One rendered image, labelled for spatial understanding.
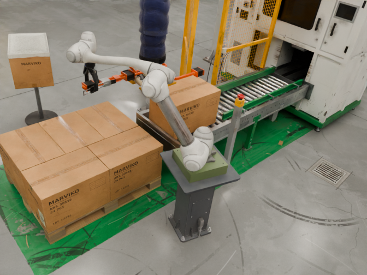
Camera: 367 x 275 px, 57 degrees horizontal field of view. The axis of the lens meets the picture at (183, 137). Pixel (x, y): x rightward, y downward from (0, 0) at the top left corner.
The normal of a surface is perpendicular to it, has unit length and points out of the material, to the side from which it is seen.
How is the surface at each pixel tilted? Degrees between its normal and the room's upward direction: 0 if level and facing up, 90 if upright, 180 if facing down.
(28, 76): 90
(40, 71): 90
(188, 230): 87
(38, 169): 0
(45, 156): 0
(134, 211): 0
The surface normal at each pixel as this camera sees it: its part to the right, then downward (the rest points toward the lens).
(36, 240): 0.10, -0.80
